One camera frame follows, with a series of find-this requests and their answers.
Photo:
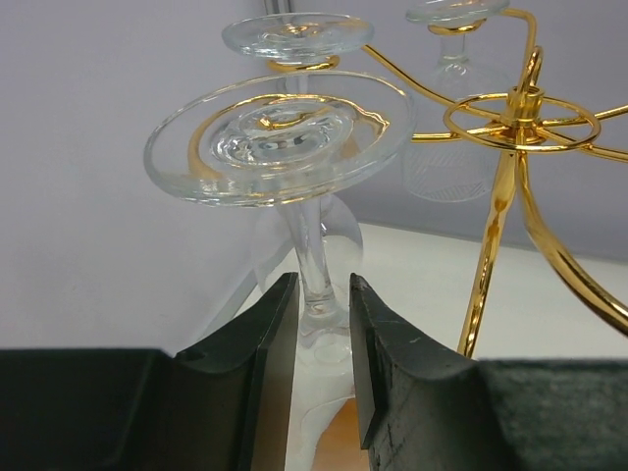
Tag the back left wine glass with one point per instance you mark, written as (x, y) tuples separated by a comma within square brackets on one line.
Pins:
[(288, 142)]

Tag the left aluminium frame post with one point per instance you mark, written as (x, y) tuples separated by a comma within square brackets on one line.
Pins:
[(273, 7)]

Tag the far clear wine glass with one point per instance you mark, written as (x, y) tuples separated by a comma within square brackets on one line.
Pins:
[(303, 48)]

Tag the orange wooden rack base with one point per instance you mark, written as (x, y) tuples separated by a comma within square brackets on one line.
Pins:
[(339, 447)]

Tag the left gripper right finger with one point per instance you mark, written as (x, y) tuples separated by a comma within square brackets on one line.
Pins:
[(422, 406)]

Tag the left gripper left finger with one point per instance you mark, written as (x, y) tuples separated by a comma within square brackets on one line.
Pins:
[(220, 404)]

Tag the gold wire glass rack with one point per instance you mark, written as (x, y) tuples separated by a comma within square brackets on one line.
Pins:
[(515, 132)]

